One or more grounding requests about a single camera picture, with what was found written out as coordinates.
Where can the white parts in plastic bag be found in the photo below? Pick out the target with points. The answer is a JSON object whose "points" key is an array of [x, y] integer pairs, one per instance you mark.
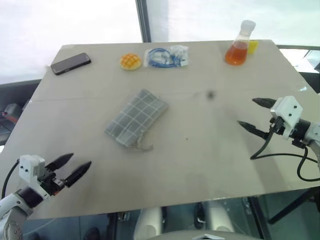
{"points": [[179, 53]]}

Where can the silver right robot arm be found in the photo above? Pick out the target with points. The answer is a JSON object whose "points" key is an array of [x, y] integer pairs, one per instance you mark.
{"points": [[308, 131]]}

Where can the glass flask with orange liquid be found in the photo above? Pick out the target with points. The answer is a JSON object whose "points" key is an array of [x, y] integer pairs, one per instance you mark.
{"points": [[238, 48]]}

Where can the grey checked cloth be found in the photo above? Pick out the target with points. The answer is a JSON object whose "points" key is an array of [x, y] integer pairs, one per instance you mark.
{"points": [[136, 117]]}

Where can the yellow block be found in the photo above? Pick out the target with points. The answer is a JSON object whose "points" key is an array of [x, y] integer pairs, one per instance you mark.
{"points": [[253, 46]]}

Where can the black smartphone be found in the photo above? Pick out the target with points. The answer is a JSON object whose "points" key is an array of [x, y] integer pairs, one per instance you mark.
{"points": [[71, 63]]}

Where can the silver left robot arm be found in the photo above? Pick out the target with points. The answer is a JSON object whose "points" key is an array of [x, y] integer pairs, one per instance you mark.
{"points": [[11, 207]]}

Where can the yellow pineapple bun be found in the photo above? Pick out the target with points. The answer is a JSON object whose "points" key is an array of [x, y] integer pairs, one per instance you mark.
{"points": [[130, 61]]}

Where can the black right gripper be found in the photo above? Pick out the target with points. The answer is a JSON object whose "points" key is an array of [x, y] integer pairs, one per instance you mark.
{"points": [[277, 124]]}

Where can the dark window pillar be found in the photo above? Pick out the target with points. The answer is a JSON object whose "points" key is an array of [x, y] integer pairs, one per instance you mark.
{"points": [[144, 21]]}

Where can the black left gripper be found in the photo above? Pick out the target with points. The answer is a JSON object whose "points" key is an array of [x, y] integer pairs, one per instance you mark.
{"points": [[50, 180]]}

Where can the black table leg frame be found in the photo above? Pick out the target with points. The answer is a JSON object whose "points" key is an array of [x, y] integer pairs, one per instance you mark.
{"points": [[290, 206]]}

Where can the silver robot right leg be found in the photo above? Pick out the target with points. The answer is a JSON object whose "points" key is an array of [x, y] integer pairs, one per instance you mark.
{"points": [[220, 217]]}

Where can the silver robot left leg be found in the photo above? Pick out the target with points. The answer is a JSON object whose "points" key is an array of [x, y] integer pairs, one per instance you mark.
{"points": [[150, 223]]}

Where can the silver robot leg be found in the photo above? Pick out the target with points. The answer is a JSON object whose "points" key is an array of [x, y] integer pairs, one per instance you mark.
{"points": [[220, 217], [150, 223]]}

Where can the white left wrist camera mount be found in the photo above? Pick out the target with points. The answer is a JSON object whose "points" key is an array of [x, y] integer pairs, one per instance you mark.
{"points": [[28, 168]]}

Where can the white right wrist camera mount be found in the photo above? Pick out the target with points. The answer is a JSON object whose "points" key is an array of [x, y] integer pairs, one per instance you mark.
{"points": [[287, 111]]}

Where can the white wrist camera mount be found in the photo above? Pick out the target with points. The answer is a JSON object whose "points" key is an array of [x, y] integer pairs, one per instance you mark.
{"points": [[287, 111], [28, 168]]}

